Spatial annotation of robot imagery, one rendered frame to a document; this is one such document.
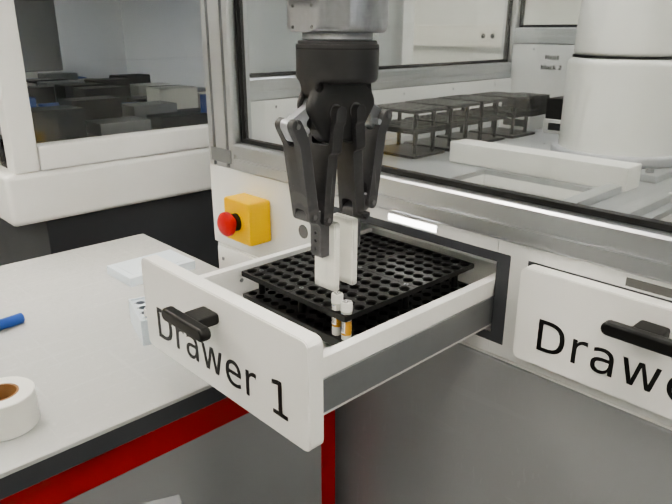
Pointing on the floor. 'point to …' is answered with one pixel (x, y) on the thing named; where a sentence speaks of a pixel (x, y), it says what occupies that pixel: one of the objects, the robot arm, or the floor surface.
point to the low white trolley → (130, 401)
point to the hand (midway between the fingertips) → (336, 252)
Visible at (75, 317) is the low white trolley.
